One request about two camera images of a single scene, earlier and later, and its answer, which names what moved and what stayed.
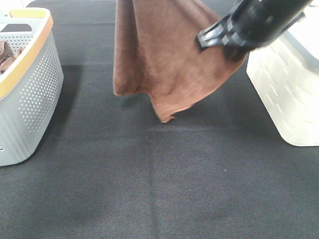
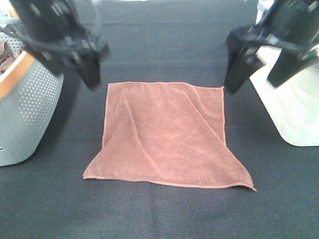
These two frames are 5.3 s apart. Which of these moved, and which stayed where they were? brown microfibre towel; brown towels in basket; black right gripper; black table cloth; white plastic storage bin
Moved: black right gripper; brown microfibre towel
Stayed: brown towels in basket; white plastic storage bin; black table cloth
